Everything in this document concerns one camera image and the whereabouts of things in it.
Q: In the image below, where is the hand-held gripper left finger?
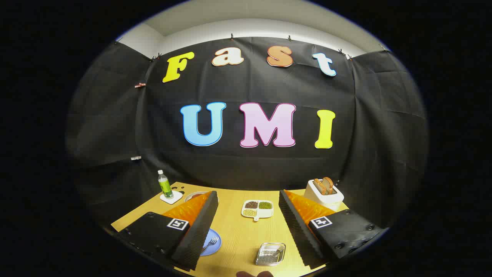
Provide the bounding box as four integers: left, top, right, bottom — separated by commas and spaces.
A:
117, 190, 219, 271

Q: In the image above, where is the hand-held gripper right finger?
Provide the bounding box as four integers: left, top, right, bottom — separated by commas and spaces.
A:
279, 189, 388, 270

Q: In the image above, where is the wooden handled fork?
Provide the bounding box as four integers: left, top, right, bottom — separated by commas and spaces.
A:
201, 236, 219, 254

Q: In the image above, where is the blue round plate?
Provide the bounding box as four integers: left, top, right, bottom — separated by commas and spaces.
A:
201, 228, 222, 257

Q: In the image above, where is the oval plate of food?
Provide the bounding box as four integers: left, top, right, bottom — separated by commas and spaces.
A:
184, 191, 211, 203

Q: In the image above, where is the white toaster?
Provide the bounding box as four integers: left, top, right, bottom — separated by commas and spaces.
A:
304, 179, 344, 212

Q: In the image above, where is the white divided bean tray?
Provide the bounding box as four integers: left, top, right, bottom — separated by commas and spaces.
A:
241, 200, 274, 222

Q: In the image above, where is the green drink bottle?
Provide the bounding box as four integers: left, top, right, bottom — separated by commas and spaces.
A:
158, 170, 174, 199

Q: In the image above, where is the metal wire basket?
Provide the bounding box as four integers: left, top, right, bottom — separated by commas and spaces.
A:
255, 242, 286, 267

